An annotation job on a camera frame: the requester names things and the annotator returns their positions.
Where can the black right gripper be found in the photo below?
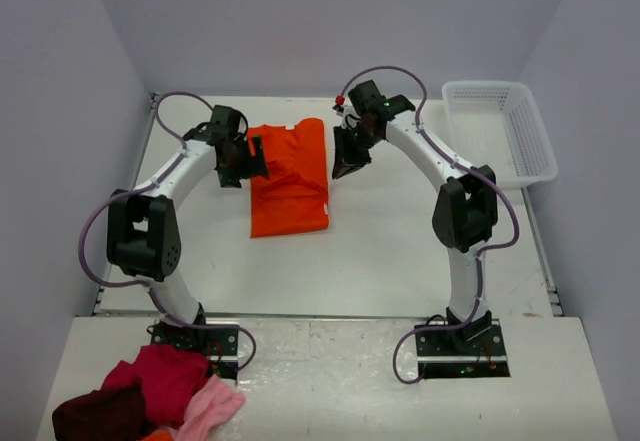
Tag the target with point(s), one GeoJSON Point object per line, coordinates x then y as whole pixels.
{"type": "Point", "coordinates": [346, 160]}

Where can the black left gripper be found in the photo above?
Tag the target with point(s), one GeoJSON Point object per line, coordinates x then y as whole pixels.
{"type": "Point", "coordinates": [251, 168]}

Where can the orange t shirt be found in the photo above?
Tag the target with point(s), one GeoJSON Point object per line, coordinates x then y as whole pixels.
{"type": "Point", "coordinates": [294, 198]}

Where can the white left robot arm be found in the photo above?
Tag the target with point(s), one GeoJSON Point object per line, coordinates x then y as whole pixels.
{"type": "Point", "coordinates": [143, 238]}

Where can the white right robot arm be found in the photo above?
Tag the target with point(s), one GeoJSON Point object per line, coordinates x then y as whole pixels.
{"type": "Point", "coordinates": [465, 211]}

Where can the white plastic basket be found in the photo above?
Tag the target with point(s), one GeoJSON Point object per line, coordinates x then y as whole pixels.
{"type": "Point", "coordinates": [497, 123]}

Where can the crimson red t shirt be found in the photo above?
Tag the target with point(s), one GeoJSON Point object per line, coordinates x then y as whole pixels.
{"type": "Point", "coordinates": [167, 378]}

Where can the pink t shirt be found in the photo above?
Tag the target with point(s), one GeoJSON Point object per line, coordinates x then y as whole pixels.
{"type": "Point", "coordinates": [211, 407]}

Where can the dark maroon t shirt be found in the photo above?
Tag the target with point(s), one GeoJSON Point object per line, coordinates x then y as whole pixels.
{"type": "Point", "coordinates": [105, 414]}

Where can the orange red cloth piece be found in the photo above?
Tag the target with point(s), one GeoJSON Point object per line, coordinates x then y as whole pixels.
{"type": "Point", "coordinates": [162, 434]}

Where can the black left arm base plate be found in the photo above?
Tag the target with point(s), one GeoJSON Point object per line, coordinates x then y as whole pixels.
{"type": "Point", "coordinates": [220, 347]}

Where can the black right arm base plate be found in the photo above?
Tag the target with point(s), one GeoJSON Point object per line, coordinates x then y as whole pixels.
{"type": "Point", "coordinates": [476, 351]}

